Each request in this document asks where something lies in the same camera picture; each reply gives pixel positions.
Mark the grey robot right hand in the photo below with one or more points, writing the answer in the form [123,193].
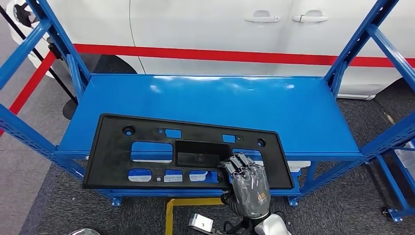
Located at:
[251,191]

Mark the black plastic panel part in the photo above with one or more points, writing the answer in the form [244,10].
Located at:
[110,162]

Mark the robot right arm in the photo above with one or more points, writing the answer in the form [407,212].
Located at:
[272,227]

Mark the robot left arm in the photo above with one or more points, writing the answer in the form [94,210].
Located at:
[84,232]

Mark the blue metal shelf rack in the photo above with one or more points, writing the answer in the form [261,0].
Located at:
[210,107]

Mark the blue wheeled shelf rack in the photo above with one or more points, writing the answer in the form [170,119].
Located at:
[393,185]

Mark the white plastic bin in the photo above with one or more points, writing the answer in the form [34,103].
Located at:
[409,159]
[139,177]
[298,166]

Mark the yellow floor tape square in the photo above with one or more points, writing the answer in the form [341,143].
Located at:
[169,217]

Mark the red barrier belt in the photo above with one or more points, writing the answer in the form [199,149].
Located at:
[210,54]
[29,87]

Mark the white car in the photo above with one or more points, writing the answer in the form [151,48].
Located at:
[194,26]

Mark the black car tire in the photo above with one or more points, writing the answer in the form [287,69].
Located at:
[110,66]

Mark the thin black stand pole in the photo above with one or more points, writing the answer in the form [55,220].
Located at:
[69,110]

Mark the chrome barrier stanchion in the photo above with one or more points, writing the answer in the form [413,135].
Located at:
[55,53]

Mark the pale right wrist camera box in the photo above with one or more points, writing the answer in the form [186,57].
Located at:
[201,223]

